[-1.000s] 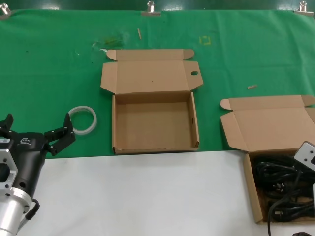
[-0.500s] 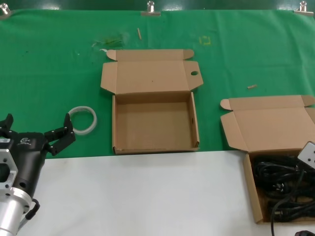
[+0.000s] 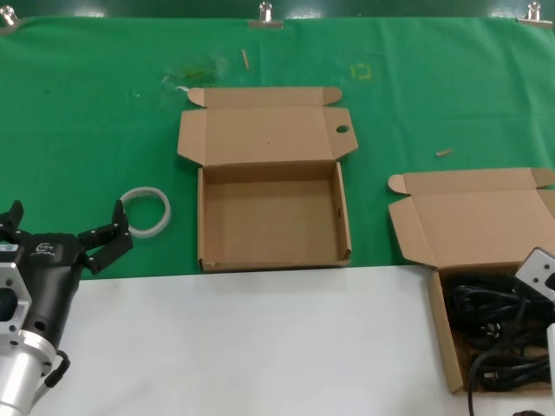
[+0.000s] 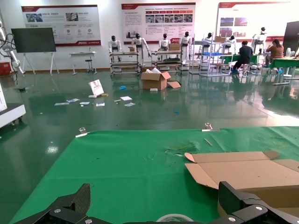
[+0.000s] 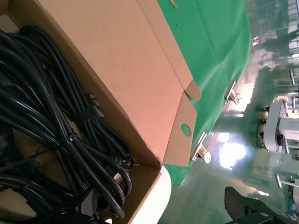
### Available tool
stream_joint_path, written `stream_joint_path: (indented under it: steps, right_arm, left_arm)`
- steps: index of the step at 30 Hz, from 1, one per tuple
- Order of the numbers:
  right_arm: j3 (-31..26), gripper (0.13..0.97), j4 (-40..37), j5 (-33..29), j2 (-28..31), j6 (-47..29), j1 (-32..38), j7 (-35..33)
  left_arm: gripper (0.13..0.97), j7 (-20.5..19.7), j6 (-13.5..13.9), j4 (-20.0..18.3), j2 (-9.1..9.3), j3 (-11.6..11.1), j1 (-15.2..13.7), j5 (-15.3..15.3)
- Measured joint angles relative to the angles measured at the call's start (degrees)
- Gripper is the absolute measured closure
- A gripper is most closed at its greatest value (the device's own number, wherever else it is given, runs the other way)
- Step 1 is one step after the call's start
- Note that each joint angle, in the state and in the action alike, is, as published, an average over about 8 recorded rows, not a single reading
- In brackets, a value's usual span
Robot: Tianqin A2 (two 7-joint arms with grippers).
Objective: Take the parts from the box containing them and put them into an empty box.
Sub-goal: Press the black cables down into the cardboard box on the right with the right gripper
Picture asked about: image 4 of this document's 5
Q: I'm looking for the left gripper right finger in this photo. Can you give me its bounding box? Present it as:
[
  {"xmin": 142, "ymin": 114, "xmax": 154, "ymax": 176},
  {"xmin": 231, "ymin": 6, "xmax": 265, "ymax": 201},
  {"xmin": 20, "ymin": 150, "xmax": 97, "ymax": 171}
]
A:
[{"xmin": 210, "ymin": 181, "xmax": 299, "ymax": 224}]

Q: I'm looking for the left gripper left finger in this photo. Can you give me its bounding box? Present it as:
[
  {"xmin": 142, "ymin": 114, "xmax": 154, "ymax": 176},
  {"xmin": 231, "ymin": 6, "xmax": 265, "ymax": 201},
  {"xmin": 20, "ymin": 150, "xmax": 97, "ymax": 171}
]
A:
[{"xmin": 9, "ymin": 183, "xmax": 103, "ymax": 224}]

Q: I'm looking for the open cardboard box round hole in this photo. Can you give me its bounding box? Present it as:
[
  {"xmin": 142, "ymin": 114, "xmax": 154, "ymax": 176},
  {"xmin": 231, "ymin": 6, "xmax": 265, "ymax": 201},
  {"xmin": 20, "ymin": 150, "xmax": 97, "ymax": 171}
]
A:
[{"xmin": 184, "ymin": 150, "xmax": 299, "ymax": 217}]

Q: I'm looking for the red box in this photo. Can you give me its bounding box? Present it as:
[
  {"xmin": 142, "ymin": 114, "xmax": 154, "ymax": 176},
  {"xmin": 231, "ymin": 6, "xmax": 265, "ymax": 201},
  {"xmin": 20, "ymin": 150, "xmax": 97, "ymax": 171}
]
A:
[{"xmin": 0, "ymin": 62, "xmax": 12, "ymax": 76}]

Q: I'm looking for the green table cloth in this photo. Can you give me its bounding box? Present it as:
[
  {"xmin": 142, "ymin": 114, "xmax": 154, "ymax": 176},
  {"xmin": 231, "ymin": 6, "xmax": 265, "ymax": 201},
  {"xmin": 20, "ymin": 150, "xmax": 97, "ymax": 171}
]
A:
[{"xmin": 9, "ymin": 126, "xmax": 299, "ymax": 224}]

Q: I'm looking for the metal binder clip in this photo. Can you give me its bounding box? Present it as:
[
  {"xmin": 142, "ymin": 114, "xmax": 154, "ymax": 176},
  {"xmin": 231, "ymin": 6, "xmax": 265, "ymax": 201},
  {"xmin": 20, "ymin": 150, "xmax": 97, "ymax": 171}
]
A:
[
  {"xmin": 202, "ymin": 123, "xmax": 221, "ymax": 133},
  {"xmin": 75, "ymin": 127, "xmax": 91, "ymax": 138}
]

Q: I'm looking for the clear plastic wrapper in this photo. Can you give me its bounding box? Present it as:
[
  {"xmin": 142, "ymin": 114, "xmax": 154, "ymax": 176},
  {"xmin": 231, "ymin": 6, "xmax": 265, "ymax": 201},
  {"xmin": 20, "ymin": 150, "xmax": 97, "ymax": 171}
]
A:
[{"xmin": 164, "ymin": 142, "xmax": 199, "ymax": 157}]

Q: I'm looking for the clear tape roll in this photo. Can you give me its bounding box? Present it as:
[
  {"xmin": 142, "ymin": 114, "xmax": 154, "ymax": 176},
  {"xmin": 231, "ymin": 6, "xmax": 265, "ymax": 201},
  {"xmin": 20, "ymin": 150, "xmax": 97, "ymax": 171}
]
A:
[{"xmin": 156, "ymin": 213, "xmax": 194, "ymax": 223}]

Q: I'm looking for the white machine base on wheels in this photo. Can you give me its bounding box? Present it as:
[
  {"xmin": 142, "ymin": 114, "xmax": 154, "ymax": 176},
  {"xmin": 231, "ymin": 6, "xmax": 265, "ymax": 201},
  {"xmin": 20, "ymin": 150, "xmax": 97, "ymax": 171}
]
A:
[{"xmin": 0, "ymin": 81, "xmax": 26, "ymax": 129}]

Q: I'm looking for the large open cardboard carton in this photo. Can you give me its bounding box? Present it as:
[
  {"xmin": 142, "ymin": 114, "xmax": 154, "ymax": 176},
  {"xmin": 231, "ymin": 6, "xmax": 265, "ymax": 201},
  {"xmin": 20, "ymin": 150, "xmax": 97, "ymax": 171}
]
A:
[{"xmin": 140, "ymin": 67, "xmax": 182, "ymax": 91}]

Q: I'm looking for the black stool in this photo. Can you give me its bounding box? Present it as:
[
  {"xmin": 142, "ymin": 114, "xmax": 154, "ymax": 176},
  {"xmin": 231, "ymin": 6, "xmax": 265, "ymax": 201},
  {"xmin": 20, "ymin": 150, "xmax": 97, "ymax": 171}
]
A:
[{"xmin": 85, "ymin": 59, "xmax": 98, "ymax": 75}]

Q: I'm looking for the green covered work table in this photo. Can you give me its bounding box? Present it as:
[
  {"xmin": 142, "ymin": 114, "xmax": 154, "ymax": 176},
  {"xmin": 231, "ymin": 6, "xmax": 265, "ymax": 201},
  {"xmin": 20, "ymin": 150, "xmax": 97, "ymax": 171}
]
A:
[
  {"xmin": 219, "ymin": 54, "xmax": 258, "ymax": 70},
  {"xmin": 268, "ymin": 57, "xmax": 299, "ymax": 86}
]

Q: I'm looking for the white table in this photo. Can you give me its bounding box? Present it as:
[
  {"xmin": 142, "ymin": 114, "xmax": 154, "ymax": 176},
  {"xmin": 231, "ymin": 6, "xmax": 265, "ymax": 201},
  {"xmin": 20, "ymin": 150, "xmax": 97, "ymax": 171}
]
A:
[{"xmin": 69, "ymin": 51, "xmax": 98, "ymax": 76}]

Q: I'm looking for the person in black shirt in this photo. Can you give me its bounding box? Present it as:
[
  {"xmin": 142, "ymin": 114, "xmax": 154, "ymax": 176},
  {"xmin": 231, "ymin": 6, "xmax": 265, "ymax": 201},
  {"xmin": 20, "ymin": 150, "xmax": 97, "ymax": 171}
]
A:
[{"xmin": 232, "ymin": 41, "xmax": 255, "ymax": 76}]

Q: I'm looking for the metal rack cart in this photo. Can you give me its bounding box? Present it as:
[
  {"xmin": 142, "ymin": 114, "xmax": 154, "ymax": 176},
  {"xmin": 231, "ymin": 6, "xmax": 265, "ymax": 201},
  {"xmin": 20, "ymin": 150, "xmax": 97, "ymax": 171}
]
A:
[
  {"xmin": 151, "ymin": 50, "xmax": 184, "ymax": 75},
  {"xmin": 109, "ymin": 51, "xmax": 141, "ymax": 77}
]

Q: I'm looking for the person in orange shirt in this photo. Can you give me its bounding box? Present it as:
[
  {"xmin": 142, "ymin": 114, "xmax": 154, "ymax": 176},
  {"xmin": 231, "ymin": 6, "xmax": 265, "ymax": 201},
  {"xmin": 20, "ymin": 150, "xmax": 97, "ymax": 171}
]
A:
[{"xmin": 264, "ymin": 39, "xmax": 285, "ymax": 69}]

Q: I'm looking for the white humanoid robot black head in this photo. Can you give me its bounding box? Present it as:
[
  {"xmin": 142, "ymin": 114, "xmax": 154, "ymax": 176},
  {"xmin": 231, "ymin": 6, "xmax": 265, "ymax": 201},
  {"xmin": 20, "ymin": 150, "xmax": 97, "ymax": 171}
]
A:
[
  {"xmin": 130, "ymin": 33, "xmax": 151, "ymax": 67},
  {"xmin": 251, "ymin": 27, "xmax": 269, "ymax": 54},
  {"xmin": 179, "ymin": 31, "xmax": 192, "ymax": 70},
  {"xmin": 158, "ymin": 33, "xmax": 171, "ymax": 52},
  {"xmin": 202, "ymin": 32, "xmax": 214, "ymax": 53},
  {"xmin": 225, "ymin": 35, "xmax": 237, "ymax": 54},
  {"xmin": 108, "ymin": 35, "xmax": 122, "ymax": 63}
]

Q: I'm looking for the black monitor on stand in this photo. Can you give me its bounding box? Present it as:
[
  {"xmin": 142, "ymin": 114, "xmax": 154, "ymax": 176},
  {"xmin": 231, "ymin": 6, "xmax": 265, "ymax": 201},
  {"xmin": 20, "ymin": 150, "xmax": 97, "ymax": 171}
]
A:
[{"xmin": 11, "ymin": 27, "xmax": 60, "ymax": 75}]

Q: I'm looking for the black panel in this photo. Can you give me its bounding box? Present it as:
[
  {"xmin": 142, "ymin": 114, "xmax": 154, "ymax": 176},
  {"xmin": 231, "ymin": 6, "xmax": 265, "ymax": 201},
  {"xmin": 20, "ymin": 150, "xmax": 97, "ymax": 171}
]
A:
[{"xmin": 282, "ymin": 21, "xmax": 299, "ymax": 56}]

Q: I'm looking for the metal shelf frame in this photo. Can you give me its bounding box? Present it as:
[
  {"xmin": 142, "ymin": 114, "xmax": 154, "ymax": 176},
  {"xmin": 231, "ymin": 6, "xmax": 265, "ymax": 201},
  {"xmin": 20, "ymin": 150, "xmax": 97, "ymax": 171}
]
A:
[{"xmin": 189, "ymin": 38, "xmax": 232, "ymax": 77}]

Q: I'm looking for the wall poster red stripe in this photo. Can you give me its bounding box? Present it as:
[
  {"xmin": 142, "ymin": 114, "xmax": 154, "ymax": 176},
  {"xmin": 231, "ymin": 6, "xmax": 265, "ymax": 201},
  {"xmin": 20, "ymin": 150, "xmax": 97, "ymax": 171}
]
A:
[
  {"xmin": 217, "ymin": 1, "xmax": 292, "ymax": 42},
  {"xmin": 21, "ymin": 4, "xmax": 102, "ymax": 47},
  {"xmin": 121, "ymin": 2, "xmax": 196, "ymax": 45}
]

